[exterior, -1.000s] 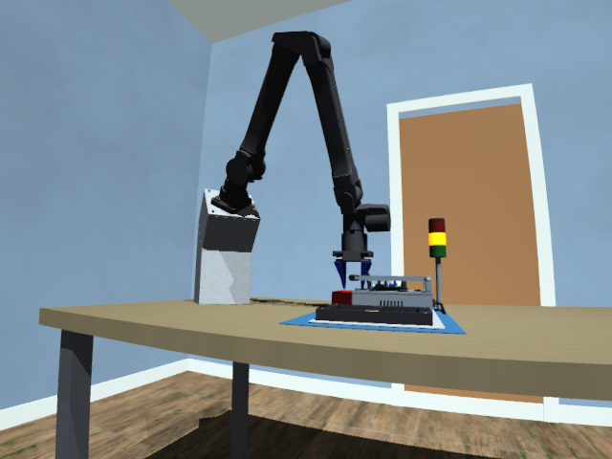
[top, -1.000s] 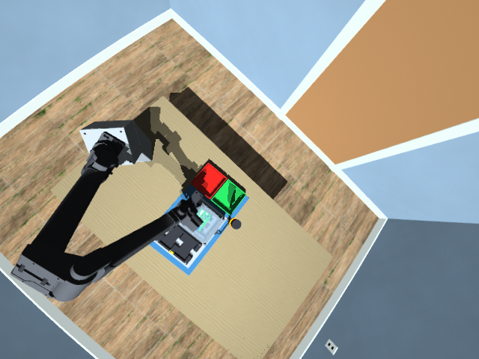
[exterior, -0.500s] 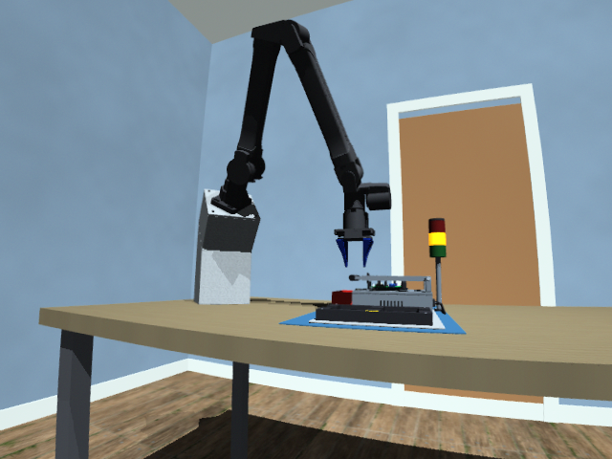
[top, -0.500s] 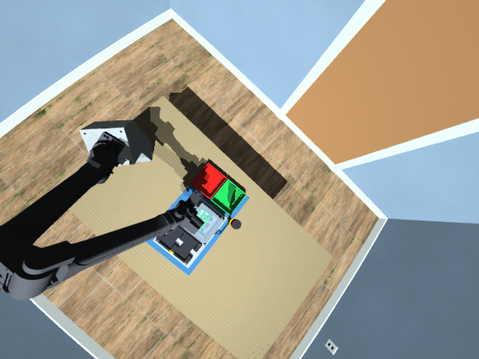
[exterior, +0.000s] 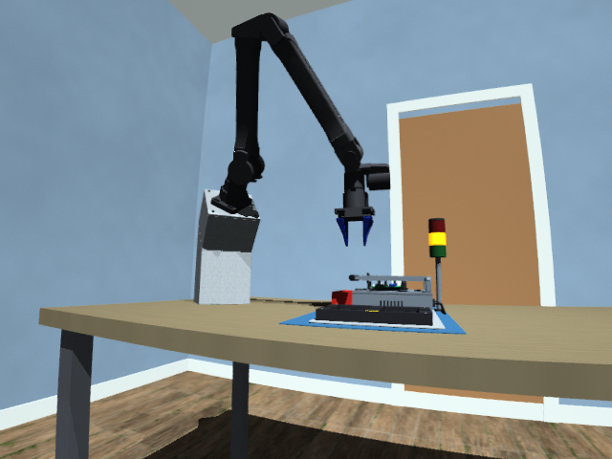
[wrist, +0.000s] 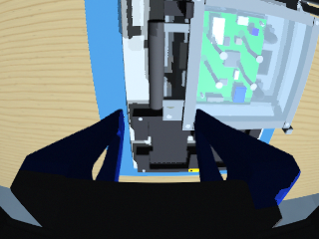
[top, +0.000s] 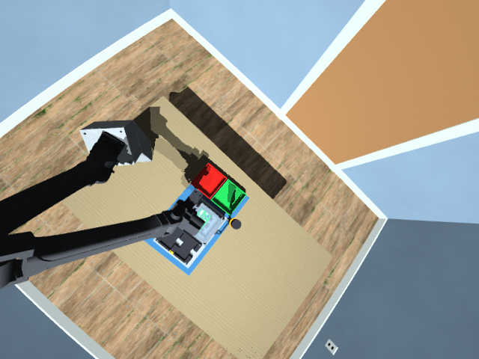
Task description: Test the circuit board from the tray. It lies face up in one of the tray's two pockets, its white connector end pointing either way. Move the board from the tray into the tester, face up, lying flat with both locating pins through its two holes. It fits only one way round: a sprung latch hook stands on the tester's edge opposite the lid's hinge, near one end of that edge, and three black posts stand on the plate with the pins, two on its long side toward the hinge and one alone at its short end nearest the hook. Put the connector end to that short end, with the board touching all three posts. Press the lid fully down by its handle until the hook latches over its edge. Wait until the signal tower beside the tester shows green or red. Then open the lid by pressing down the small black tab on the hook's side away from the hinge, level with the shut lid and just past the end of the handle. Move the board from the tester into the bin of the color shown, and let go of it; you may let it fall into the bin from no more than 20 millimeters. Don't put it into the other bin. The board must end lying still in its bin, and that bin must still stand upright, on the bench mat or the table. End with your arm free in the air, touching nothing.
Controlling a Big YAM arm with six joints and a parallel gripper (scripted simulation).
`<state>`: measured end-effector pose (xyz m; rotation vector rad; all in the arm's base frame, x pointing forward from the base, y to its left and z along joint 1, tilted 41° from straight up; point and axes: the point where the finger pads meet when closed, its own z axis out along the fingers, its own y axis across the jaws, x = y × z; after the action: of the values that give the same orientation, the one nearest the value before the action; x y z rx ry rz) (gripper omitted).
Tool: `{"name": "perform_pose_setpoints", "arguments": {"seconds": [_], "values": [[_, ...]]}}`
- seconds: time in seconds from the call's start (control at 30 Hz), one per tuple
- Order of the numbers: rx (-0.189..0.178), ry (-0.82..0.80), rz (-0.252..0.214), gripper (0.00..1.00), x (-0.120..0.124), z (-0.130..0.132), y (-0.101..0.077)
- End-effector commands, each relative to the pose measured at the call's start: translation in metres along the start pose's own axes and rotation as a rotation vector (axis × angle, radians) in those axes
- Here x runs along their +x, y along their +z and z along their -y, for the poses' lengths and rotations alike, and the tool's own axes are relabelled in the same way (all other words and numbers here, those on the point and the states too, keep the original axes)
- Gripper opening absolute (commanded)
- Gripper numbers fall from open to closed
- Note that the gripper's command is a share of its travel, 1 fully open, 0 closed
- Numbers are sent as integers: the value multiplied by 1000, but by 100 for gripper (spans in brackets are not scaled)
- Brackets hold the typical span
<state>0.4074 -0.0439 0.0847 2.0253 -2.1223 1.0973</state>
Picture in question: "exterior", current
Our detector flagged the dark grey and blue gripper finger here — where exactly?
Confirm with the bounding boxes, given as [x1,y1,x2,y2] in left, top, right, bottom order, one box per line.
[337,218,348,247]
[362,216,373,246]

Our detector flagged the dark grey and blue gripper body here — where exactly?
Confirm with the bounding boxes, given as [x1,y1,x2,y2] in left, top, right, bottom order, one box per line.
[335,188,375,222]

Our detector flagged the red bin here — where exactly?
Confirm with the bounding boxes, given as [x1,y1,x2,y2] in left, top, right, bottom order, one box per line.
[332,290,352,304]

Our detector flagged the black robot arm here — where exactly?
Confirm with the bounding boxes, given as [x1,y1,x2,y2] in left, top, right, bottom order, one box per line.
[210,12,390,214]

